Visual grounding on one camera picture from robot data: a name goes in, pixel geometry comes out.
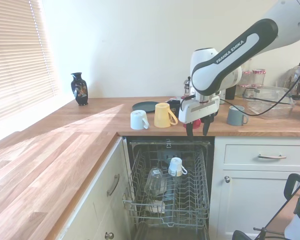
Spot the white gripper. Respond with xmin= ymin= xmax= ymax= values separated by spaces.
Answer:
xmin=178 ymin=95 xmax=221 ymax=138

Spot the small white mug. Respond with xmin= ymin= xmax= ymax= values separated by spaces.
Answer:
xmin=167 ymin=157 xmax=189 ymax=178

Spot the red mug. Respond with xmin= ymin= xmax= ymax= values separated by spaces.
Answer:
xmin=190 ymin=118 xmax=202 ymax=130

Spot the small black mug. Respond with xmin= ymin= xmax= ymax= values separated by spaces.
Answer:
xmin=166 ymin=98 xmax=182 ymax=119

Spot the yellow mug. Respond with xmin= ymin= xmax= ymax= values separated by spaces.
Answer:
xmin=153 ymin=102 xmax=179 ymax=129

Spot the grey mug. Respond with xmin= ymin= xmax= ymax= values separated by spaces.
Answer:
xmin=226 ymin=105 xmax=250 ymax=127

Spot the tall white mug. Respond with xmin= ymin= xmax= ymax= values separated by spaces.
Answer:
xmin=129 ymin=109 xmax=150 ymax=131

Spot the built-in dishwasher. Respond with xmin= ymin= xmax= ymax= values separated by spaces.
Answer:
xmin=121 ymin=135 xmax=216 ymax=240

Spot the white dish in dishwasher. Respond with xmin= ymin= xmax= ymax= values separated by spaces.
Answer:
xmin=145 ymin=199 xmax=166 ymax=214

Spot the glass french press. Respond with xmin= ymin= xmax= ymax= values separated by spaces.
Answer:
xmin=182 ymin=75 xmax=194 ymax=99

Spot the dark round plate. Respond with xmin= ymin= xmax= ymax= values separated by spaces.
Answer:
xmin=131 ymin=100 xmax=161 ymax=113

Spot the clear drinking glass in rack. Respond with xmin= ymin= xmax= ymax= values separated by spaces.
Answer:
xmin=143 ymin=167 xmax=164 ymax=197

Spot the clear container with clip lid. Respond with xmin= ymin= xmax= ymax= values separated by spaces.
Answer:
xmin=241 ymin=85 xmax=297 ymax=120

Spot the clear glass jug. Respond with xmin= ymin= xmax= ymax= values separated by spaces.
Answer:
xmin=285 ymin=62 xmax=300 ymax=97

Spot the dark blue painted vase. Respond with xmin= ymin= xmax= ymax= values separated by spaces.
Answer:
xmin=70 ymin=72 xmax=89 ymax=107

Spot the beige window blind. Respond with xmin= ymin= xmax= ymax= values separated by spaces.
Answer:
xmin=0 ymin=0 xmax=60 ymax=126

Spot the wire dishwasher rack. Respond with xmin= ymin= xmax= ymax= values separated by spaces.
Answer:
xmin=122 ymin=142 xmax=211 ymax=229

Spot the metal drawer handle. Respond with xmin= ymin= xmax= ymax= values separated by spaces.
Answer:
xmin=106 ymin=173 xmax=121 ymax=197
xmin=258 ymin=153 xmax=288 ymax=161

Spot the thin black cable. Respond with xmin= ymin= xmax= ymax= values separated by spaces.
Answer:
xmin=219 ymin=61 xmax=300 ymax=117

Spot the black clamp mount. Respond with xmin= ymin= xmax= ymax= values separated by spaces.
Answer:
xmin=283 ymin=172 xmax=300 ymax=201

